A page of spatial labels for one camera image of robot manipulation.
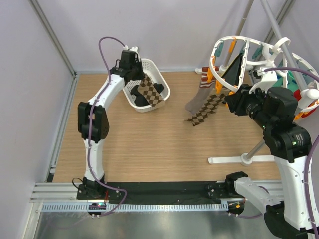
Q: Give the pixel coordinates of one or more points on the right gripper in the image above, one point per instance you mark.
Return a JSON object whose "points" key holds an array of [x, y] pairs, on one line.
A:
{"points": [[236, 100]]}

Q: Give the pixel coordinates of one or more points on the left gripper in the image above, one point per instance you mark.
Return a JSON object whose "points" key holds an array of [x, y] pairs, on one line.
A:
{"points": [[141, 75]]}

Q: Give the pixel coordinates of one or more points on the brown argyle sock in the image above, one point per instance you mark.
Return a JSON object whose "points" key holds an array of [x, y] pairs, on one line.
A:
{"points": [[201, 109], [147, 89]]}

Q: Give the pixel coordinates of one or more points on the black sock with white stripes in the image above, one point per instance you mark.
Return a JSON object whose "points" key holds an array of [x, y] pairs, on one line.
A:
{"points": [[140, 100]]}

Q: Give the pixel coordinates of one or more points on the white round clip hanger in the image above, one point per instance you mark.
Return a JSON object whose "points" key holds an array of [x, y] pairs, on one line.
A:
{"points": [[274, 66]]}

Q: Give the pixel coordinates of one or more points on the grey sock rust striped cuff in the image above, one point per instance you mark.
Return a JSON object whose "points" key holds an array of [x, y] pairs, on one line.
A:
{"points": [[206, 85]]}

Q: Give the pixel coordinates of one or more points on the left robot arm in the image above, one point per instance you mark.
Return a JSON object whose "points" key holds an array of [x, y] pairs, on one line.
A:
{"points": [[93, 124]]}

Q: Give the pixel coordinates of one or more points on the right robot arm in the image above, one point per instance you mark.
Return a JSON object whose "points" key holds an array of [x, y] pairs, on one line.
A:
{"points": [[296, 216]]}

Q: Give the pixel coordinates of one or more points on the white perforated plastic basket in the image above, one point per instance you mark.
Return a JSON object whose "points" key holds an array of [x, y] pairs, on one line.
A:
{"points": [[150, 69]]}

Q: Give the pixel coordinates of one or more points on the white and grey drying rack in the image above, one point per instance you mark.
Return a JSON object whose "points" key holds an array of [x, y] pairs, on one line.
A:
{"points": [[260, 152]]}

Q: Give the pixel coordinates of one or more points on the teal patterned sock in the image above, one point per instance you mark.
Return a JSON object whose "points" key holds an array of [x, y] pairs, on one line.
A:
{"points": [[291, 84]]}

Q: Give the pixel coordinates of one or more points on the red sock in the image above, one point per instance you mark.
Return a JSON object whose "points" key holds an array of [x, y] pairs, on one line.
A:
{"points": [[308, 100]]}

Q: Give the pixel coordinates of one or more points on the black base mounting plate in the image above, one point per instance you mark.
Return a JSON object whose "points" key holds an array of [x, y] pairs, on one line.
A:
{"points": [[159, 192]]}

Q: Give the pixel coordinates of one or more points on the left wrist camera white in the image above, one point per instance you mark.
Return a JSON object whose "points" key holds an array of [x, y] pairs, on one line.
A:
{"points": [[134, 49]]}

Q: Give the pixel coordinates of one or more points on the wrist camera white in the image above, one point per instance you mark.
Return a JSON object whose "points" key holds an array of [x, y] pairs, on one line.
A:
{"points": [[266, 81], [134, 49]]}

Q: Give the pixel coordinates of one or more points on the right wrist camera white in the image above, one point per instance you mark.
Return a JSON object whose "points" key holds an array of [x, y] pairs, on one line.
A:
{"points": [[266, 81]]}

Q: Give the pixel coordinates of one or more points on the slotted grey cable duct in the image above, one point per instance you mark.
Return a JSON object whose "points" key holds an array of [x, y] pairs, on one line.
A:
{"points": [[99, 207]]}

